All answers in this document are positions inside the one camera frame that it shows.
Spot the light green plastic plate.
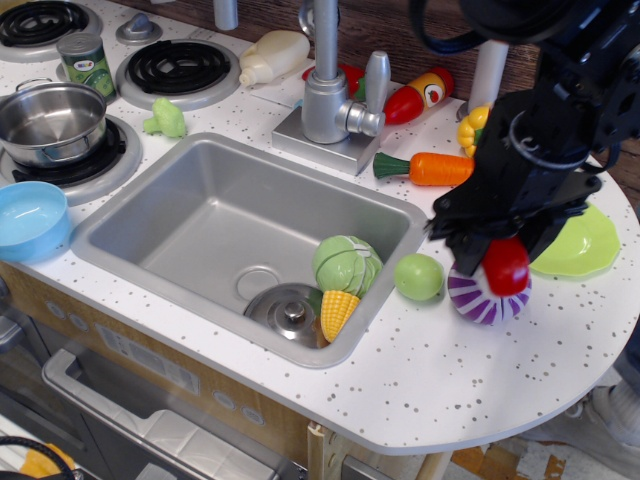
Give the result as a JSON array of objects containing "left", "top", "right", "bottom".
[{"left": 530, "top": 204, "right": 621, "bottom": 277}]

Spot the yellow toy corn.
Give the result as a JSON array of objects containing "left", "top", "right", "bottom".
[{"left": 320, "top": 290, "right": 360, "bottom": 343}]

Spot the black stove burner front left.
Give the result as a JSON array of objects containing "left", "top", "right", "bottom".
[{"left": 1, "top": 115, "right": 143, "bottom": 207}]

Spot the green toy broccoli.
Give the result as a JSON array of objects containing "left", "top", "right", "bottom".
[{"left": 143, "top": 98, "right": 187, "bottom": 138}]

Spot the black stove burner back left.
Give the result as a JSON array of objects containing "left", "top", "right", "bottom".
[{"left": 1, "top": 1, "right": 102, "bottom": 63}]

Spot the grey stove knob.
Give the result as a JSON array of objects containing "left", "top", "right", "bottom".
[{"left": 116, "top": 13, "right": 163, "bottom": 45}]

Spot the red toy pepper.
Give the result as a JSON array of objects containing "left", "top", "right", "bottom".
[{"left": 301, "top": 64, "right": 366, "bottom": 101}]

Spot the orange toy carrot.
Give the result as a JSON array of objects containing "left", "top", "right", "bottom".
[{"left": 373, "top": 152, "right": 475, "bottom": 186}]

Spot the steel pot lid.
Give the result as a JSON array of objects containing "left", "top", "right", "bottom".
[{"left": 244, "top": 283, "right": 329, "bottom": 349}]

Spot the grey support pole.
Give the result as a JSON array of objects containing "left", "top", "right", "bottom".
[{"left": 457, "top": 40, "right": 509, "bottom": 121}]

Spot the green toy food can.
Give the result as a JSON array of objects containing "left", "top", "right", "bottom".
[{"left": 56, "top": 32, "right": 117, "bottom": 103}]

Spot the stainless steel pot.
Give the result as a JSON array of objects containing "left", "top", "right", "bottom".
[{"left": 1, "top": 80, "right": 107, "bottom": 169}]

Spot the green toy apple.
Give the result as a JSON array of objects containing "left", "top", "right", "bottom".
[{"left": 394, "top": 253, "right": 444, "bottom": 301}]

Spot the white toy mayonnaise bottle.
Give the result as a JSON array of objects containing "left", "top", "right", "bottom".
[{"left": 239, "top": 30, "right": 310, "bottom": 87}]

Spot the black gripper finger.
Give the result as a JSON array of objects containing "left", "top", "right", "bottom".
[
  {"left": 445, "top": 234, "right": 491, "bottom": 275},
  {"left": 519, "top": 212, "right": 568, "bottom": 262}
]

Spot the toy ketchup bottle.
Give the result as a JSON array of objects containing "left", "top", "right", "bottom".
[{"left": 384, "top": 67, "right": 454, "bottom": 125}]

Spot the green toy cabbage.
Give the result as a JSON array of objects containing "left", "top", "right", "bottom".
[{"left": 312, "top": 235, "right": 384, "bottom": 298}]

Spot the silver toy faucet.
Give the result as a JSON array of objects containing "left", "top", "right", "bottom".
[{"left": 272, "top": 1, "right": 391, "bottom": 175}]

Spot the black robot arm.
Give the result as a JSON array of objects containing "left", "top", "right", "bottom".
[{"left": 409, "top": 1, "right": 639, "bottom": 275}]

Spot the light blue plastic bowl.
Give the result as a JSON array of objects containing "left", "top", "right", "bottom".
[{"left": 1, "top": 181, "right": 72, "bottom": 263}]

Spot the grey oven door handle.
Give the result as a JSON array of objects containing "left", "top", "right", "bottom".
[{"left": 43, "top": 349, "right": 281, "bottom": 479}]

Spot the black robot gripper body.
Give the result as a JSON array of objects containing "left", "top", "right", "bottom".
[{"left": 426, "top": 90, "right": 602, "bottom": 241}]

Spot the yellow toy bell pepper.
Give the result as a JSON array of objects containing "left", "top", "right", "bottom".
[{"left": 457, "top": 104, "right": 492, "bottom": 158}]

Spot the yellow object bottom left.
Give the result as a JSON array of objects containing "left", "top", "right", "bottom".
[{"left": 19, "top": 443, "right": 76, "bottom": 479}]

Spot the grey toy sink basin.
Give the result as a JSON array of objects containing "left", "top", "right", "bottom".
[{"left": 71, "top": 133, "right": 426, "bottom": 368}]

